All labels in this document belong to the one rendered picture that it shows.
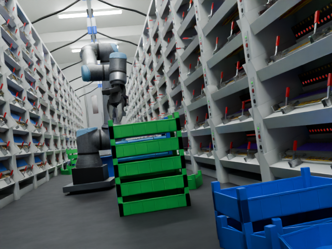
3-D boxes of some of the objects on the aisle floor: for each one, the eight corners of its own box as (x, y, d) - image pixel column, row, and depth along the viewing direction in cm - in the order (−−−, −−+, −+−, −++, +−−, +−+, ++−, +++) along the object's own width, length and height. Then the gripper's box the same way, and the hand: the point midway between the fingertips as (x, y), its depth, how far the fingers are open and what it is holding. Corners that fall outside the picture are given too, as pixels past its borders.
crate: (144, 193, 221) (142, 179, 221) (154, 187, 241) (153, 175, 241) (196, 188, 213) (194, 174, 213) (203, 183, 233) (201, 170, 233)
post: (195, 174, 292) (166, -50, 297) (192, 173, 301) (164, -44, 307) (221, 170, 295) (191, -51, 300) (217, 169, 304) (189, -45, 310)
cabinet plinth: (283, 199, 154) (281, 186, 154) (181, 167, 371) (180, 161, 371) (320, 192, 157) (318, 180, 157) (197, 164, 373) (196, 159, 374)
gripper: (132, 85, 208) (132, 123, 202) (113, 88, 212) (113, 126, 206) (123, 79, 200) (123, 119, 194) (105, 83, 204) (104, 122, 198)
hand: (115, 119), depth 198 cm, fingers open, 3 cm apart
